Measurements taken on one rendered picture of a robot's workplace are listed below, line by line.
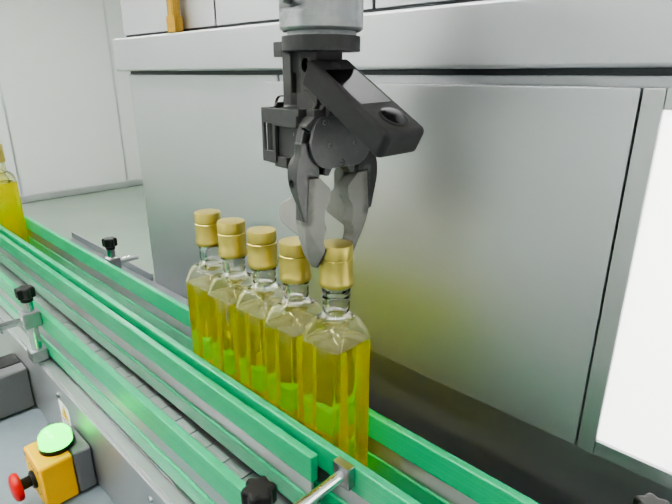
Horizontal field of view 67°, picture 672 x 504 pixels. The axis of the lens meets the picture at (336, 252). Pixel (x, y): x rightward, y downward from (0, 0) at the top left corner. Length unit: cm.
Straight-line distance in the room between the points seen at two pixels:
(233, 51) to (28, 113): 574
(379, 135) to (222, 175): 54
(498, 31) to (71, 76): 625
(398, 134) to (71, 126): 629
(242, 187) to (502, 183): 48
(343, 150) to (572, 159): 20
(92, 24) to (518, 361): 646
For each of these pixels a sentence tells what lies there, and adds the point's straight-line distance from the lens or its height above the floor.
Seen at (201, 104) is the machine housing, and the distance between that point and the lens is 94.
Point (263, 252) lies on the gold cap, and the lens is 58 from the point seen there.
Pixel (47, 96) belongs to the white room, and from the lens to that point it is 655.
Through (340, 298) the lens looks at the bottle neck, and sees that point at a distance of 52.
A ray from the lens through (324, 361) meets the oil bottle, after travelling 53.
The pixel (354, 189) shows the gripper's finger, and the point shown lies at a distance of 50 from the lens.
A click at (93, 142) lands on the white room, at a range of 673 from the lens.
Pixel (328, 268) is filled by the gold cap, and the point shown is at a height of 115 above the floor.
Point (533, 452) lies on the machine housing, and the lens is 66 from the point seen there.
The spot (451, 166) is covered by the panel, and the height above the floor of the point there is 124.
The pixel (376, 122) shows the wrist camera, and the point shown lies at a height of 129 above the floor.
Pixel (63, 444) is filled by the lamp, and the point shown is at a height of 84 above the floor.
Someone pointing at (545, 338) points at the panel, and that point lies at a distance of 55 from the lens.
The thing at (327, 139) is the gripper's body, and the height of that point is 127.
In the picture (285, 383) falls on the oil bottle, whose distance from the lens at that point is 59.
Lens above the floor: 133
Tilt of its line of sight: 19 degrees down
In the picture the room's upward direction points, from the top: straight up
